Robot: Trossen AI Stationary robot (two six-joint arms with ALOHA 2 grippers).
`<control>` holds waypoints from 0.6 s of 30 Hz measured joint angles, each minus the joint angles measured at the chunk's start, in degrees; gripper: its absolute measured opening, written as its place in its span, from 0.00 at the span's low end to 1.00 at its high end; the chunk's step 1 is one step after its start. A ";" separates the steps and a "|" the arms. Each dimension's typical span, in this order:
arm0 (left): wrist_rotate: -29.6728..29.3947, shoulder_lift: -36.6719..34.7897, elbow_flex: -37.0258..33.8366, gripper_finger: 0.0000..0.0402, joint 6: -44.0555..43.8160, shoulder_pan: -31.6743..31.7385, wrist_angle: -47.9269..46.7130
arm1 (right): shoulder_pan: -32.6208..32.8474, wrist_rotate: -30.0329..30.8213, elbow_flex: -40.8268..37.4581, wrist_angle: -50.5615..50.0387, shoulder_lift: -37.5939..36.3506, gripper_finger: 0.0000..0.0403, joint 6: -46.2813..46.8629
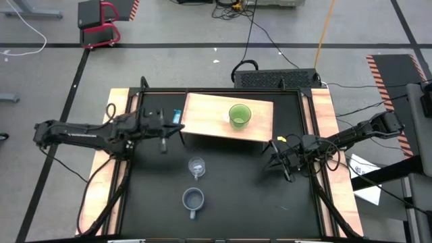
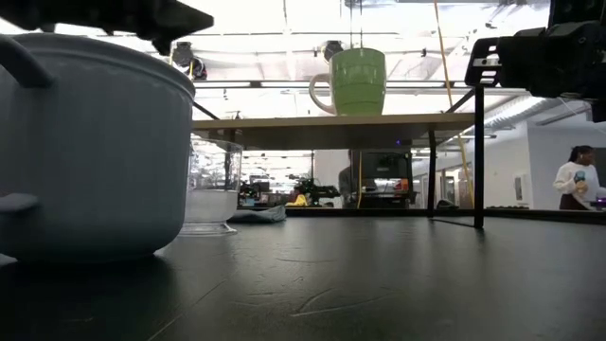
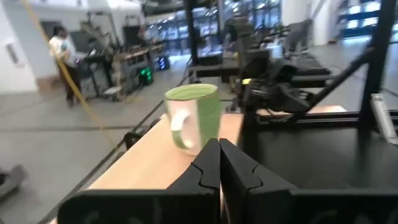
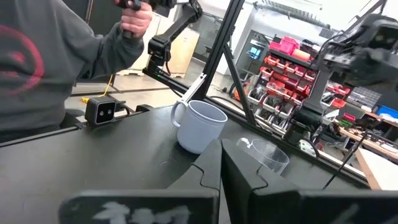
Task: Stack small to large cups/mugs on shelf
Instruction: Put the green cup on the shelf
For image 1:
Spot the white paper sheet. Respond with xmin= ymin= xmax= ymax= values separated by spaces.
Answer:
xmin=347 ymin=153 xmax=383 ymax=206

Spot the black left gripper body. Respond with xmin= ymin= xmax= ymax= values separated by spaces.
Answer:
xmin=136 ymin=107 xmax=169 ymax=155

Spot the black hazard-striped panel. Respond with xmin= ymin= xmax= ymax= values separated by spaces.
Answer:
xmin=113 ymin=0 xmax=140 ymax=22

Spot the thin black floor cable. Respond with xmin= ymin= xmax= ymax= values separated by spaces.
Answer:
xmin=38 ymin=146 xmax=89 ymax=184

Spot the white cable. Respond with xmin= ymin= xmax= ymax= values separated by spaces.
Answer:
xmin=0 ymin=0 xmax=48 ymax=57

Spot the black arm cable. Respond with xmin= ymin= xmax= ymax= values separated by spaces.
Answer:
xmin=76 ymin=103 xmax=136 ymax=236
xmin=286 ymin=133 xmax=342 ymax=176

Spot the clear glass cup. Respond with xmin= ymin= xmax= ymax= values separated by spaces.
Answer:
xmin=187 ymin=156 xmax=207 ymax=181

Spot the grey mug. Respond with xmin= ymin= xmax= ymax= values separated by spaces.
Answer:
xmin=182 ymin=187 xmax=206 ymax=221

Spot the black cable tangle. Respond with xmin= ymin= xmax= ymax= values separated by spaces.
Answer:
xmin=211 ymin=0 xmax=259 ymax=20

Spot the thick black cable loop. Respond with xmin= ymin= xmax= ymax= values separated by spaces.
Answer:
xmin=230 ymin=59 xmax=260 ymax=84

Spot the black perforated computer case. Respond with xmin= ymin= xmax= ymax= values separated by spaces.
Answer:
xmin=233 ymin=68 xmax=323 ymax=90

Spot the grey device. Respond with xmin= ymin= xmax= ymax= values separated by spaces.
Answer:
xmin=246 ymin=0 xmax=306 ymax=7

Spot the grey table foot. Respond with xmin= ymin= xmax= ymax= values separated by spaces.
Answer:
xmin=0 ymin=0 xmax=63 ymax=20

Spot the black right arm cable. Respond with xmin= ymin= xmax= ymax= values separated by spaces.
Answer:
xmin=286 ymin=133 xmax=342 ymax=176

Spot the green and white mug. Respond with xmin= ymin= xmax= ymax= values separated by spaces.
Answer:
xmin=221 ymin=103 xmax=252 ymax=130

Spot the yellow cable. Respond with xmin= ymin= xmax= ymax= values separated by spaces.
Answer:
xmin=313 ymin=0 xmax=337 ymax=70

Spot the grey desk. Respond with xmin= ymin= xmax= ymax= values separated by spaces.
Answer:
xmin=403 ymin=82 xmax=432 ymax=243

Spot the red and black cart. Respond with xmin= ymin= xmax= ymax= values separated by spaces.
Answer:
xmin=77 ymin=0 xmax=122 ymax=50

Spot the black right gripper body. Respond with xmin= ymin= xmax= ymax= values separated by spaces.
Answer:
xmin=269 ymin=138 xmax=306 ymax=184

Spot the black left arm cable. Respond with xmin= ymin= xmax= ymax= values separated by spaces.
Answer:
xmin=76 ymin=103 xmax=136 ymax=236

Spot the black table mat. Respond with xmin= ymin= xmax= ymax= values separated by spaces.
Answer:
xmin=119 ymin=91 xmax=321 ymax=239

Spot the black hazard-striped floor mat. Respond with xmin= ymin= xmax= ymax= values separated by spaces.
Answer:
xmin=366 ymin=53 xmax=429 ymax=159

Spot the black beam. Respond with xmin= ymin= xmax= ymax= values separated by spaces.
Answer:
xmin=350 ymin=155 xmax=425 ymax=192

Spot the black box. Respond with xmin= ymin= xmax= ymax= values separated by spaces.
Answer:
xmin=420 ymin=82 xmax=432 ymax=119

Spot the wooden shelf with black legs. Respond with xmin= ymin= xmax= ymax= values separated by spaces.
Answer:
xmin=178 ymin=92 xmax=276 ymax=155

